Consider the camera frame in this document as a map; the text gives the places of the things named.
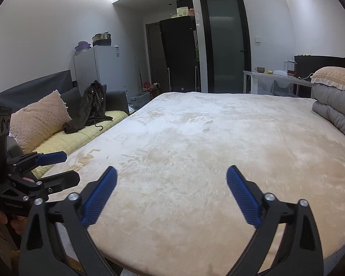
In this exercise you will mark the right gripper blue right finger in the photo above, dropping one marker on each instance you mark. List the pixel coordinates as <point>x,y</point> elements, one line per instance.
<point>246,194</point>

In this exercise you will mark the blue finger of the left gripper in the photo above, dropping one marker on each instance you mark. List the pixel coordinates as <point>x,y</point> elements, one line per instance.
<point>59,182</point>
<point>51,158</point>

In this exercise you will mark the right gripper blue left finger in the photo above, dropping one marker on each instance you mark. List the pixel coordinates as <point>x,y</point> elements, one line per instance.
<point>95,196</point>

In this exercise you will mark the left hand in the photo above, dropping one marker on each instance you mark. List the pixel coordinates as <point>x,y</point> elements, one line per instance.
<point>18,223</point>

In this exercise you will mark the yellow quilted sofa mat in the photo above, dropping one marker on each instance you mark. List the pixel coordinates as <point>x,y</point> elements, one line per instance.
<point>69,143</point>

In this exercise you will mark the peach quilted pillow on sofa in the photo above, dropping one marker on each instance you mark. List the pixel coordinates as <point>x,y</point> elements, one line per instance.
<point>32,125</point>

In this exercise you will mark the black jacket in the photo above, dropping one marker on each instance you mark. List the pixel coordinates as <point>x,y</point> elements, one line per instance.
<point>92,109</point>

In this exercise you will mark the beige plush bed blanket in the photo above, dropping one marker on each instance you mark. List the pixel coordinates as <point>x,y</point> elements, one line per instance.
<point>172,212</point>

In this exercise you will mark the white refrigerator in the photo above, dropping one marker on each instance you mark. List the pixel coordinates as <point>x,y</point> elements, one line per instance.
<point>101,64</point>

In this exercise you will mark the purple basin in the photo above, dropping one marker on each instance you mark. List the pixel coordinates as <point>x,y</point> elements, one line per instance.
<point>82,46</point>

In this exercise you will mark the white side table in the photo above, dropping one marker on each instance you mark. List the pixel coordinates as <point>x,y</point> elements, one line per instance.
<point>255,77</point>

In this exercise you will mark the black pot on fridge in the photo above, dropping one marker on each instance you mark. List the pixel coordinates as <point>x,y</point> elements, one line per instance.
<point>102,39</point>

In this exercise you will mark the mug on table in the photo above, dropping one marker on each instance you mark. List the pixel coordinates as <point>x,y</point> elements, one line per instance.
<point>260,70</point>

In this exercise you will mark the black headboard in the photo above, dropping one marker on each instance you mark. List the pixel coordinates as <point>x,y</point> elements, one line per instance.
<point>308,64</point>

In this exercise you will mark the black wardrobe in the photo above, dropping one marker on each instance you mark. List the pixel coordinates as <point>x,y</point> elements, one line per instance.
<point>172,55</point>

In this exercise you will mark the frosted glass door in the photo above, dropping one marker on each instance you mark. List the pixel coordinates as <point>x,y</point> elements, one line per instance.
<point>227,42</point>

